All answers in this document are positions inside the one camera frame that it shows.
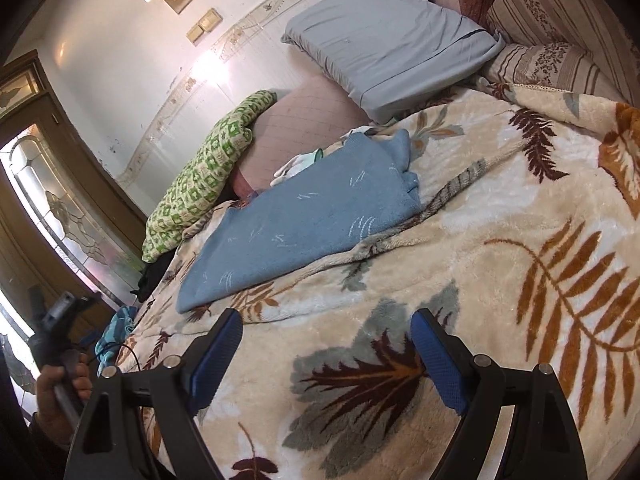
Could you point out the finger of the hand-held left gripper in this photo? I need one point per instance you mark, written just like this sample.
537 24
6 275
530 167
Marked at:
89 302

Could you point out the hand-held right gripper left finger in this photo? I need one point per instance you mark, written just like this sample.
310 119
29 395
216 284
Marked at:
220 355

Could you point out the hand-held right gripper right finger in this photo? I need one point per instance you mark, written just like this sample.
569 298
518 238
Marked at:
440 360

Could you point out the blue knit sweater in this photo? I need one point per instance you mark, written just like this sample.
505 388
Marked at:
310 215

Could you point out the person's left forearm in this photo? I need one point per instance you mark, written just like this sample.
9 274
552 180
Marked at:
35 455

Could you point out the person's left hand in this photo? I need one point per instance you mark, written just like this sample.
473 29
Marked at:
55 410

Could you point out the teal patterned cloth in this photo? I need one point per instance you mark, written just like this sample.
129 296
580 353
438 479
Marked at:
114 332

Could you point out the cream leaf print blanket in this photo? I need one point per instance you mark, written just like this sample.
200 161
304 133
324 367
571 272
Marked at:
450 310

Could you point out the black cloth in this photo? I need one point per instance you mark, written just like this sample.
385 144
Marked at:
152 277

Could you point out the wooden door with glass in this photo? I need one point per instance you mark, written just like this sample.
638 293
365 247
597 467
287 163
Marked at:
60 175

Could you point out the green patterned knit blanket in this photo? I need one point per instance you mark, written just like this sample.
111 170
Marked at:
200 185

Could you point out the white glove with green cuff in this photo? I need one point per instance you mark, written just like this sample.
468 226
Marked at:
295 165

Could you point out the pink checked cushion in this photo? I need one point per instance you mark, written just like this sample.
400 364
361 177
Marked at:
300 120

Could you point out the brown striped floral pillow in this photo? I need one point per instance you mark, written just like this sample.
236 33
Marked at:
550 70
575 15

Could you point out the grey pillow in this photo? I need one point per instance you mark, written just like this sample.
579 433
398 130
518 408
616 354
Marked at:
390 50

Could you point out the beige wall switch plate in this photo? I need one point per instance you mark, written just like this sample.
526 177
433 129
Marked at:
211 18
196 33

